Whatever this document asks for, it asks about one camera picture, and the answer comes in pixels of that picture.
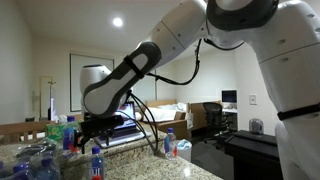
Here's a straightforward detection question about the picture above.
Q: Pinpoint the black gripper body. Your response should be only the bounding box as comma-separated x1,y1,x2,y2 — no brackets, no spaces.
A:
81,128,111,142

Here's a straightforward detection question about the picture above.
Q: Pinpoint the plastic-wrapped pack of water bottles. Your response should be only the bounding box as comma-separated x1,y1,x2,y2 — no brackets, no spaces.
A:
0,138,62,180

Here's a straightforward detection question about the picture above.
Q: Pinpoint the grey cylindrical speaker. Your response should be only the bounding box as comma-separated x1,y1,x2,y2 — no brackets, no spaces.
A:
248,118,264,136

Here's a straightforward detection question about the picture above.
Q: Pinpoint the white trash bin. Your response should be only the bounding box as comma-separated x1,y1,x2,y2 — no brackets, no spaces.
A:
176,139,193,163

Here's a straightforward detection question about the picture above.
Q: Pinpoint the green tissue box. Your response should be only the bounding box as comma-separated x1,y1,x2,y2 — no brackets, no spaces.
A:
44,121,68,141

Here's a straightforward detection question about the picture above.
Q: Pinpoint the flat monitor with purple screen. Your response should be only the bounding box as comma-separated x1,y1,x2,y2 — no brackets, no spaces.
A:
47,96,57,122

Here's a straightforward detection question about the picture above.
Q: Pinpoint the black office chair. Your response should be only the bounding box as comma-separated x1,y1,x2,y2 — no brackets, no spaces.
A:
202,101,234,150

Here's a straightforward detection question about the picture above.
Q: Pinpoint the wooden chair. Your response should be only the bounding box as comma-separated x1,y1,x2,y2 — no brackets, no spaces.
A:
0,119,51,145

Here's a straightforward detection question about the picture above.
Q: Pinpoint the white framed wall board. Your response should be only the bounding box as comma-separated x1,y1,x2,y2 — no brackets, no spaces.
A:
69,53,116,113

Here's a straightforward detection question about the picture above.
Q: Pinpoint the black strap around robot base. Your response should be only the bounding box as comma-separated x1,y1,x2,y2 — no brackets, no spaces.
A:
277,103,320,122

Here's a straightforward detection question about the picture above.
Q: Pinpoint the round ceiling light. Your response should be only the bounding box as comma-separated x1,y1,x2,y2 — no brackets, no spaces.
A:
112,17,124,28

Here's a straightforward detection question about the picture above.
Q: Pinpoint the dark desktop monitor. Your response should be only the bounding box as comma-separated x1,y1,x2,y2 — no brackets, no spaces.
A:
221,89,238,104

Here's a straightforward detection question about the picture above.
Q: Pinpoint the Fiji water bottle blue cap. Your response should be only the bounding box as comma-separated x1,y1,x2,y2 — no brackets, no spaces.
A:
89,145,105,180
163,127,178,162
62,115,80,155

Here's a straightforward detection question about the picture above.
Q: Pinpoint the black strap on robot forearm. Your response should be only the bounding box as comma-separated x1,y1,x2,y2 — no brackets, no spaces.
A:
123,54,146,80

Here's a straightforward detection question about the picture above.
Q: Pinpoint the grey open laptop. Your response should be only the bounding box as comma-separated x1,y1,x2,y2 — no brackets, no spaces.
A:
93,100,153,149

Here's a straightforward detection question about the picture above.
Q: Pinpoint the wooden bed with white bedding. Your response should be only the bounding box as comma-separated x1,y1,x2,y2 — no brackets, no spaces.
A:
134,99,194,134

